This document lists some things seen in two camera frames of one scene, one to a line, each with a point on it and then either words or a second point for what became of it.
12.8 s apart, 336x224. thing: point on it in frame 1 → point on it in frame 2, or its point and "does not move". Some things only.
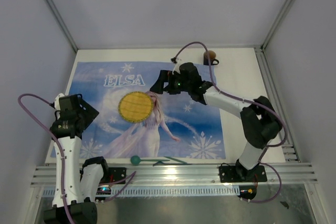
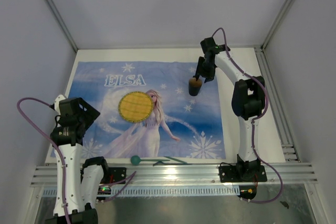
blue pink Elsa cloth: [133, 122] does not move
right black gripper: [166, 75] → [209, 75]
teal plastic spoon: [135, 160] does not move
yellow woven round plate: [135, 107] does not move
